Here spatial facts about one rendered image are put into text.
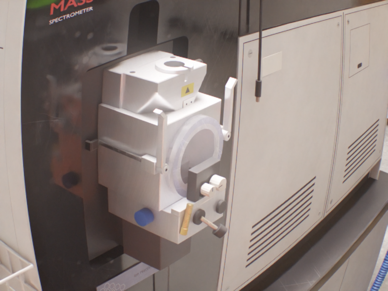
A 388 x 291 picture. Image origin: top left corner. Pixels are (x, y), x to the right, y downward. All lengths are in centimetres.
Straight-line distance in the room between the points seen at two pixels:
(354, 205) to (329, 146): 36
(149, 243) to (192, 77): 20
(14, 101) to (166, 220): 23
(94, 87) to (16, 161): 14
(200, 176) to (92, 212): 14
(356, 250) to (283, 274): 29
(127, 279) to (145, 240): 10
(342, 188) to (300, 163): 30
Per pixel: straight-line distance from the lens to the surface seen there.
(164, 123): 72
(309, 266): 144
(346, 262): 159
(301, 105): 120
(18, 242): 78
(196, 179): 77
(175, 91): 76
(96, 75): 77
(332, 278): 154
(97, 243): 87
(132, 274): 93
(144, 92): 75
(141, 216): 79
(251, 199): 113
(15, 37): 66
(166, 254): 85
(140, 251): 86
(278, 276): 141
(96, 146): 79
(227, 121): 82
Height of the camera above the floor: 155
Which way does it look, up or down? 25 degrees down
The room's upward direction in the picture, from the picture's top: 3 degrees clockwise
